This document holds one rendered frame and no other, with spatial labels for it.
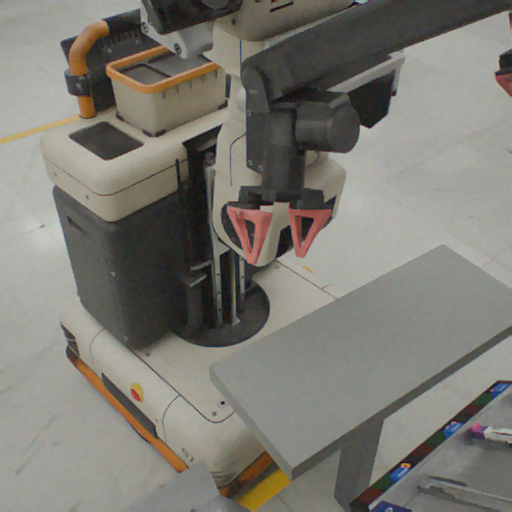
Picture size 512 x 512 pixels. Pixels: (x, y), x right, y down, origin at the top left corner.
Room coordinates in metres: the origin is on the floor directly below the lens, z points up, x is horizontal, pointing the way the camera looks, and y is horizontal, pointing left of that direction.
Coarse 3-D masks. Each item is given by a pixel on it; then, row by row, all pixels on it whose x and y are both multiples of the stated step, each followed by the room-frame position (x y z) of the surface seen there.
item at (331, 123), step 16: (256, 80) 0.70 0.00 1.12; (256, 96) 0.70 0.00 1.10; (288, 96) 0.71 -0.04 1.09; (304, 96) 0.69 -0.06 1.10; (320, 96) 0.68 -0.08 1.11; (336, 96) 0.67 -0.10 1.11; (304, 112) 0.68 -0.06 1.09; (320, 112) 0.66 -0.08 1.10; (336, 112) 0.65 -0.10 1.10; (352, 112) 0.67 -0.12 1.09; (304, 128) 0.66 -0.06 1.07; (320, 128) 0.65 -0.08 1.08; (336, 128) 0.64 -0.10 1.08; (352, 128) 0.66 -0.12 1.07; (304, 144) 0.66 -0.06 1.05; (320, 144) 0.65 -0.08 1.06; (336, 144) 0.64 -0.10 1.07; (352, 144) 0.66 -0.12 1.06
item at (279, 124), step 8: (272, 112) 0.71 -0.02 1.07; (280, 112) 0.70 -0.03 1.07; (288, 112) 0.70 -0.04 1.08; (296, 112) 0.70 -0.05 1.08; (272, 120) 0.71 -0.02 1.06; (280, 120) 0.70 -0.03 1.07; (288, 120) 0.70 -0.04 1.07; (272, 128) 0.70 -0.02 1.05; (280, 128) 0.69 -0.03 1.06; (288, 128) 0.69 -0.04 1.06; (272, 136) 0.69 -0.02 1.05; (280, 136) 0.69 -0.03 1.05; (288, 136) 0.69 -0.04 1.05; (272, 144) 0.69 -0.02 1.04; (280, 144) 0.68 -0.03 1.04; (288, 144) 0.68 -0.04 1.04; (296, 144) 0.69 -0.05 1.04; (296, 152) 0.69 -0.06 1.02
